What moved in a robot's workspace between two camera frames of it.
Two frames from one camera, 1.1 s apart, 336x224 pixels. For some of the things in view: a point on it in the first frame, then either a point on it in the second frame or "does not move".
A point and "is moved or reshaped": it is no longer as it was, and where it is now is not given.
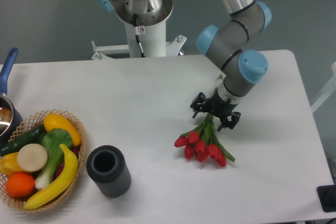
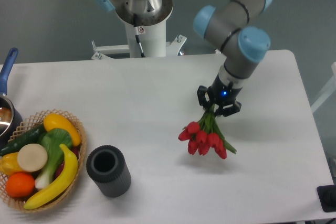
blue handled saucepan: [10, 119] does not move
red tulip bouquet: [203, 143] is moved or reshaped
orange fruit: [20, 184] does not move
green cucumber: [31, 136] does not move
